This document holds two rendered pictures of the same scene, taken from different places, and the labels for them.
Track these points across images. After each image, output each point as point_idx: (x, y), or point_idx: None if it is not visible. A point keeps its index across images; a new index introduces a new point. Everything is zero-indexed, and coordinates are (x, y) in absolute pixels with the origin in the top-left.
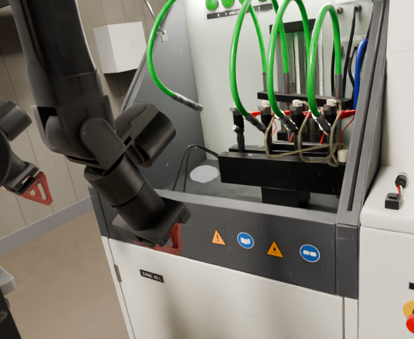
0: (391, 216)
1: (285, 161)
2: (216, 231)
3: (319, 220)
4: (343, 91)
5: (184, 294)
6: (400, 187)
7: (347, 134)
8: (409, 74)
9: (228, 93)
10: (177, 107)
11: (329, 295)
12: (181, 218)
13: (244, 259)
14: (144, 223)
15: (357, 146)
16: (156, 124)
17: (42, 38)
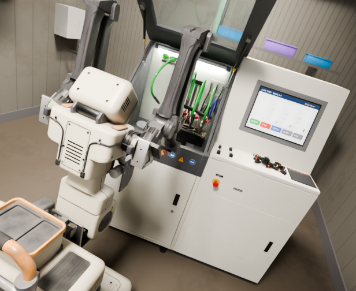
0: (218, 156)
1: (185, 131)
2: (162, 150)
3: (198, 153)
4: (204, 110)
5: (137, 170)
6: (219, 148)
7: (199, 124)
8: (229, 116)
9: (159, 93)
10: (138, 93)
11: (193, 175)
12: (179, 146)
13: (169, 160)
14: (171, 146)
15: (212, 134)
16: (182, 122)
17: (181, 104)
